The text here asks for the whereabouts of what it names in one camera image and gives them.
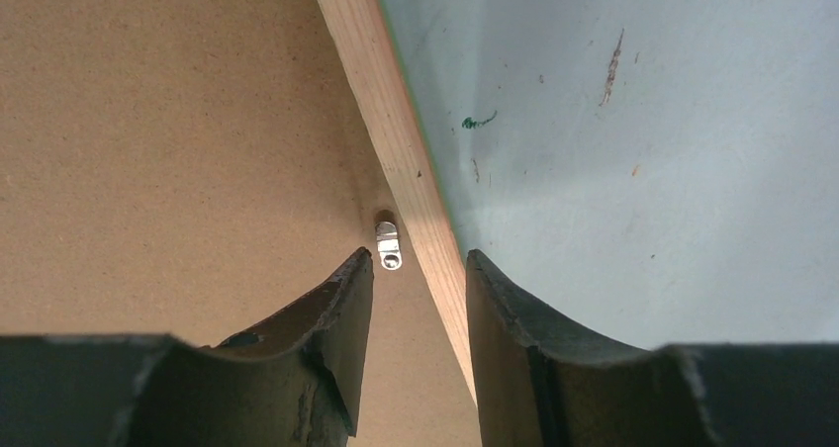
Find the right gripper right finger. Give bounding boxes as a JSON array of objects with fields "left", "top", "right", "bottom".
[{"left": 466, "top": 249, "right": 838, "bottom": 446}]

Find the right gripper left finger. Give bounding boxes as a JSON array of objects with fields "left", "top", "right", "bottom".
[{"left": 1, "top": 248, "right": 374, "bottom": 446}]

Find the brown backing board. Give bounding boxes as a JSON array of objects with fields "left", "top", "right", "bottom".
[{"left": 1, "top": 0, "right": 481, "bottom": 446}]

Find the wooden picture frame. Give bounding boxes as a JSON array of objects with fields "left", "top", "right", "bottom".
[{"left": 317, "top": 0, "right": 476, "bottom": 395}]

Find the metal turn clip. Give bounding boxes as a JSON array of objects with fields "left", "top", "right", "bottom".
[{"left": 374, "top": 210, "right": 403, "bottom": 271}]

